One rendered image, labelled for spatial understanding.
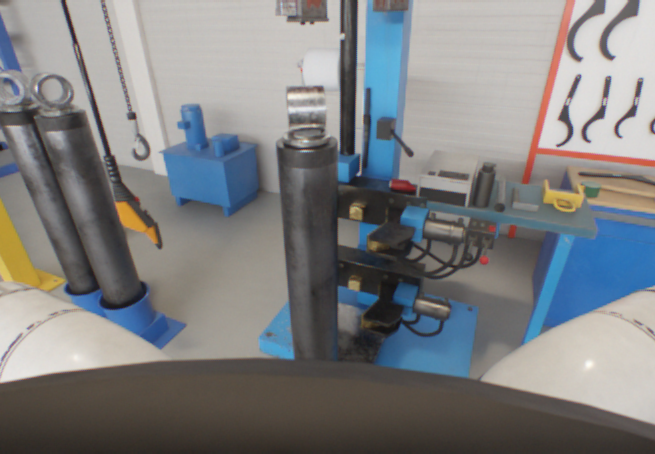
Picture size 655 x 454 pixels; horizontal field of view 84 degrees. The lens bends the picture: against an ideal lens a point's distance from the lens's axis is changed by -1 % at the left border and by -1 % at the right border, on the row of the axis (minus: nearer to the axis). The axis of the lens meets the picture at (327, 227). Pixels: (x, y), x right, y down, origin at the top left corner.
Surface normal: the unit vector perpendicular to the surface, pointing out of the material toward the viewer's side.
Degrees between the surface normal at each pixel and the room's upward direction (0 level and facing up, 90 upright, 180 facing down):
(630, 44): 90
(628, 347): 13
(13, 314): 6
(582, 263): 90
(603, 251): 90
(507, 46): 90
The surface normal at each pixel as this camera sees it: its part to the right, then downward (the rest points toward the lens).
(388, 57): -0.41, 0.45
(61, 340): 0.11, -0.82
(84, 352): 0.36, -0.72
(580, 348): -0.39, -0.80
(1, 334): -0.21, -0.58
